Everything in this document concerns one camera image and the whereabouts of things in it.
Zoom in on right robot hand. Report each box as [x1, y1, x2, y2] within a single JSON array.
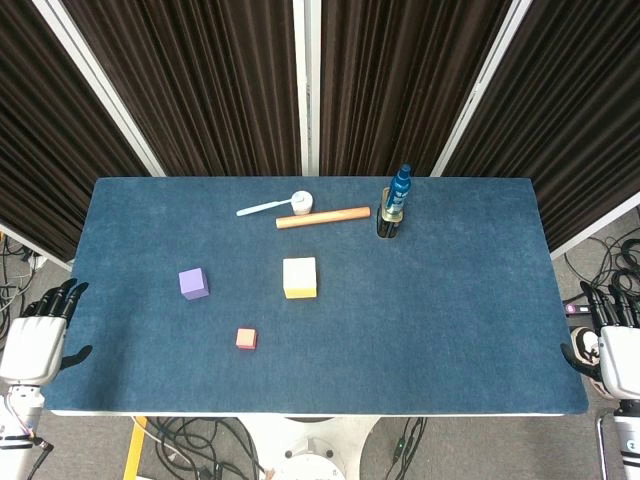
[[559, 280, 640, 401]]

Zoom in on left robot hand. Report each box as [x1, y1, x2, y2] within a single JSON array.
[[0, 278, 94, 386]]

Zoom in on medium purple cube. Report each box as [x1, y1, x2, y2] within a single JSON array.
[[178, 267, 210, 301]]

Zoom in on white black sneaker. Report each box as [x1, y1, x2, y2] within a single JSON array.
[[569, 325, 608, 399]]

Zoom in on metal chair leg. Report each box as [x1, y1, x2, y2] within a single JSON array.
[[594, 408, 617, 480]]

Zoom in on yellow floor bar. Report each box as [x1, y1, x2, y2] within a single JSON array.
[[122, 415, 149, 480]]

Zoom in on dark brown curtain panel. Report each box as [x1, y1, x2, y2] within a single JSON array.
[[319, 0, 515, 177], [62, 0, 302, 177], [442, 0, 640, 253], [0, 0, 147, 262]]

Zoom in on blue felt table mat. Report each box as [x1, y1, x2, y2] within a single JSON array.
[[47, 176, 589, 416]]

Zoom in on light blue toothbrush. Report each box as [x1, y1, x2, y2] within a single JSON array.
[[235, 197, 296, 218]]

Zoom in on large white yellow cube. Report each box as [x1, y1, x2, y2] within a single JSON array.
[[282, 256, 319, 301]]

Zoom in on blue plastic bottle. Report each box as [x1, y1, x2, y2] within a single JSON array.
[[388, 163, 413, 214]]

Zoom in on wooden rolling pin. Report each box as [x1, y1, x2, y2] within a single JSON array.
[[275, 206, 372, 231]]

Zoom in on black cable bundle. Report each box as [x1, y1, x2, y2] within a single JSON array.
[[0, 234, 44, 354], [147, 415, 269, 480], [564, 209, 640, 306]]

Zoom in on black cable with green light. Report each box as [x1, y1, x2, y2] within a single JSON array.
[[382, 415, 429, 480]]

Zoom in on white partition frame post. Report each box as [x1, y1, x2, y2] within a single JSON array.
[[430, 0, 535, 177], [292, 0, 322, 177], [32, 0, 167, 177]]

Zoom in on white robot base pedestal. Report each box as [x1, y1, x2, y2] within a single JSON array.
[[239, 414, 386, 480]]

